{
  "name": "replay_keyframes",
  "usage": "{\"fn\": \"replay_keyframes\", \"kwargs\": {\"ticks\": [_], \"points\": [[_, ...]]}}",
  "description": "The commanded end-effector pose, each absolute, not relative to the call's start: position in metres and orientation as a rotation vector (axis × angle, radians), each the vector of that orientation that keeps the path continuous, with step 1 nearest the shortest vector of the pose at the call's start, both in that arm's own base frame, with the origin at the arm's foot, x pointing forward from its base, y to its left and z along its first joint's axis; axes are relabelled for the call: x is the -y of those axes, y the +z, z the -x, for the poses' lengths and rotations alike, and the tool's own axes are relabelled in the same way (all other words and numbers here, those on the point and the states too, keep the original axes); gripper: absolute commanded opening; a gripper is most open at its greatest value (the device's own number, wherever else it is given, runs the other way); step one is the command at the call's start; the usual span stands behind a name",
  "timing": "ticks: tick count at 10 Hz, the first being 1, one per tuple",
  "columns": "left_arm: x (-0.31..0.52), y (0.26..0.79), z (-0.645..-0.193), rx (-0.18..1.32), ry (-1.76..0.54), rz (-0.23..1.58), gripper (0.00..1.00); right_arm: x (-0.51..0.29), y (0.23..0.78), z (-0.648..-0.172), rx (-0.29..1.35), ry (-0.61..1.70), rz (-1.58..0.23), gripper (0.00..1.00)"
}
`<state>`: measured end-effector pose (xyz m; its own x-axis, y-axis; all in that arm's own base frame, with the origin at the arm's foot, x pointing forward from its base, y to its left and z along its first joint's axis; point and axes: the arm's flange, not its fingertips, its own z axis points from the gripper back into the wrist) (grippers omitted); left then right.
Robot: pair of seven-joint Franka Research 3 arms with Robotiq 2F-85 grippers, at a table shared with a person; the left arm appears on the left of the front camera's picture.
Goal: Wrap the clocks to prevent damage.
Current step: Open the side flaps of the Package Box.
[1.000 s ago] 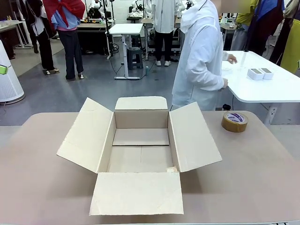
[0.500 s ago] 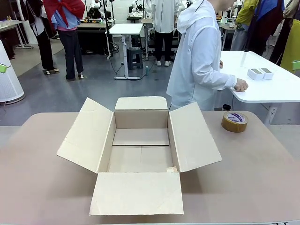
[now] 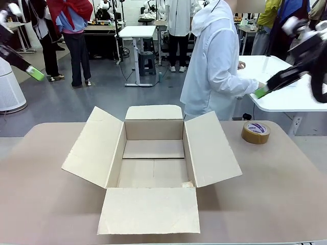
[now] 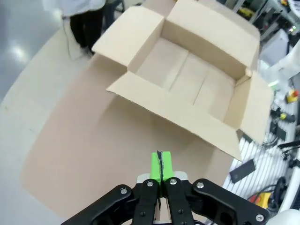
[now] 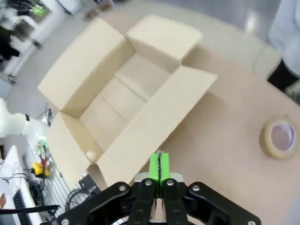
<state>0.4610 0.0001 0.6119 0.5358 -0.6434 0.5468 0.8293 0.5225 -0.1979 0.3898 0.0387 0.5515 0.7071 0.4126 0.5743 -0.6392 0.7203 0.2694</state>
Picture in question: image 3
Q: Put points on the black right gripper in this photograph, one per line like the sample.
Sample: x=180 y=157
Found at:
x=314 y=53

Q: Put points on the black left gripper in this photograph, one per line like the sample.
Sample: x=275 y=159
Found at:
x=5 y=34

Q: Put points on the brown cardboard box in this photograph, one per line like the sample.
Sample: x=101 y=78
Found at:
x=150 y=211

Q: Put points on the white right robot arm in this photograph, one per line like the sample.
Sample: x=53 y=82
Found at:
x=293 y=24

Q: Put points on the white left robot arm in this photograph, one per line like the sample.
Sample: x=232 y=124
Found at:
x=14 y=9

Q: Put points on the person's right forearm white sleeve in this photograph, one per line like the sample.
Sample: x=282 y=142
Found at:
x=242 y=85

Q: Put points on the person's right hand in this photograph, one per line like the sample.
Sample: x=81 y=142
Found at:
x=260 y=85

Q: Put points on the person's left hand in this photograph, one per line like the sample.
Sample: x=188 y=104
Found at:
x=242 y=65

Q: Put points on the white rounded side table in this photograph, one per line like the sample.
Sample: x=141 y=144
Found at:
x=288 y=99

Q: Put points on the white cylindrical appliance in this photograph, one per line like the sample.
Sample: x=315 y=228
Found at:
x=9 y=89

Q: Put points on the person in black white outfit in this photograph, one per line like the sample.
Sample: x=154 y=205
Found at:
x=48 y=38

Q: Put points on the person in yellow jacket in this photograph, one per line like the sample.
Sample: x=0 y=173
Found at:
x=265 y=28

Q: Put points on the person in red blue top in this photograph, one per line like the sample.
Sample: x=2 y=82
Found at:
x=74 y=38

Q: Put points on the brown packing tape roll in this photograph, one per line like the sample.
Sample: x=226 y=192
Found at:
x=255 y=137

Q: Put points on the person in blue jacket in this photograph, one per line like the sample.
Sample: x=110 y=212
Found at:
x=293 y=10

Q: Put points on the person in white hoodie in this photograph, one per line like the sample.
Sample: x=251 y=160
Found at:
x=212 y=63

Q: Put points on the dark workbench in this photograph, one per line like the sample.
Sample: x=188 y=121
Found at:
x=99 y=40

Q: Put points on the white humanoid robot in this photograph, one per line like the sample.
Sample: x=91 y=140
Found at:
x=149 y=7
x=106 y=10

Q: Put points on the person in white shirt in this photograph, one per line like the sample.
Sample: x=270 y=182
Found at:
x=180 y=23

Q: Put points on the white standing desk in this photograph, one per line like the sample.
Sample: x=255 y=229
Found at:
x=138 y=32

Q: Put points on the teal bottle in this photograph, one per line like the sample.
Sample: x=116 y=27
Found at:
x=160 y=77

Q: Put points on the grey plastic stool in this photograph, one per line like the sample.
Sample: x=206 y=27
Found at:
x=146 y=62

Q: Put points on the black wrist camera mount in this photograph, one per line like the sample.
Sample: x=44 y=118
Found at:
x=319 y=88

